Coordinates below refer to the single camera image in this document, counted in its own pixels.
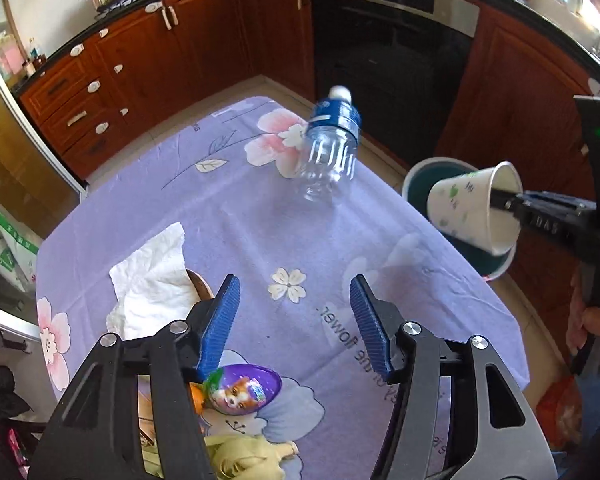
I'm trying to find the yellow-green crumpled wrapper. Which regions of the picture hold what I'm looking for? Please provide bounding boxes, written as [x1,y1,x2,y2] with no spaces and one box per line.
[140,432,301,480]

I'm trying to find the white crumpled tissue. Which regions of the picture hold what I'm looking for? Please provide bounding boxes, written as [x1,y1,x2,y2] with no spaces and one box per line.
[106,222,204,341]

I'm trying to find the green and white plastic bag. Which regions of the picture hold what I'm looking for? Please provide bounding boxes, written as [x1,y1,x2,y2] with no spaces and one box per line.
[0,187,42,291]

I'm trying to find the purple floral tablecloth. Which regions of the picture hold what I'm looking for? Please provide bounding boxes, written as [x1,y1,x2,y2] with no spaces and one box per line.
[34,95,531,480]

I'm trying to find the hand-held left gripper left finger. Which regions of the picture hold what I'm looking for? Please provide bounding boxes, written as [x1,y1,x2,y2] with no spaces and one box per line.
[27,274,242,480]

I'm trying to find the brown wooden kitchen cabinets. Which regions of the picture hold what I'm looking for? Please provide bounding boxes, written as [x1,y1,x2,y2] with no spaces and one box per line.
[12,0,317,182]

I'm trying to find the small bottles on countertop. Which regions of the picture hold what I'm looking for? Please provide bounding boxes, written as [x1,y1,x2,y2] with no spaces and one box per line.
[26,37,48,68]

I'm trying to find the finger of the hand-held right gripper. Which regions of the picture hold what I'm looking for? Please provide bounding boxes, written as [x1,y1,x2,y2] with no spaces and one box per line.
[488,187,527,217]

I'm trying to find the clear plastic bottle blue label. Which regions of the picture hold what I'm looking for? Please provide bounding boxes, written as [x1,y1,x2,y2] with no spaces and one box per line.
[292,86,363,204]

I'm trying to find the brown wooden cabinet door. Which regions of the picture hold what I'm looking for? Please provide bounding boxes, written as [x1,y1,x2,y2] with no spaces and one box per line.
[434,4,600,361]

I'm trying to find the brown round object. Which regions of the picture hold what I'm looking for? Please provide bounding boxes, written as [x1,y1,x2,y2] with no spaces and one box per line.
[186,268,216,304]

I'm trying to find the orange plastic bag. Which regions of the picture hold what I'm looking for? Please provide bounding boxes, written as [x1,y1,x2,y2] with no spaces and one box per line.
[536,376,583,452]

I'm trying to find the white and teal trash bin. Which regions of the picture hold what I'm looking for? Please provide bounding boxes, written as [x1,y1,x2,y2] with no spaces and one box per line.
[402,156,519,281]

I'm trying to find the black padded jacket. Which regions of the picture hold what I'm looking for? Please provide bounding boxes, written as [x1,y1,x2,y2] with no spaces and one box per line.
[0,360,33,480]

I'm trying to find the white sliding door frame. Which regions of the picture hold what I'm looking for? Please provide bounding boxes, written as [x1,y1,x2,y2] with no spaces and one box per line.
[0,0,90,206]

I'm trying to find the black built-in oven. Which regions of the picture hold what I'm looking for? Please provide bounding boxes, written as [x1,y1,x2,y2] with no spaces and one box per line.
[310,0,482,172]

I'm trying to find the black kitchen countertop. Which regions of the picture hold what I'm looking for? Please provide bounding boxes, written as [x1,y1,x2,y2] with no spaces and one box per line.
[10,0,600,97]

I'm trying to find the person's right hand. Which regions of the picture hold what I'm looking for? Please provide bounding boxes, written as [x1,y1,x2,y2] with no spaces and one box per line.
[564,269,600,361]

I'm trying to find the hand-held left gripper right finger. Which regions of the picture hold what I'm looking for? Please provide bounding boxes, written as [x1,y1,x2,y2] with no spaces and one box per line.
[349,274,561,480]

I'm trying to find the small orange object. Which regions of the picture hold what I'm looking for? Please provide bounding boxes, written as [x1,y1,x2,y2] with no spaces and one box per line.
[189,382,212,414]

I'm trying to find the white printed paper cup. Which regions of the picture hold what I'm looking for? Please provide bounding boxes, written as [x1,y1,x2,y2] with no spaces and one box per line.
[426,161,524,256]

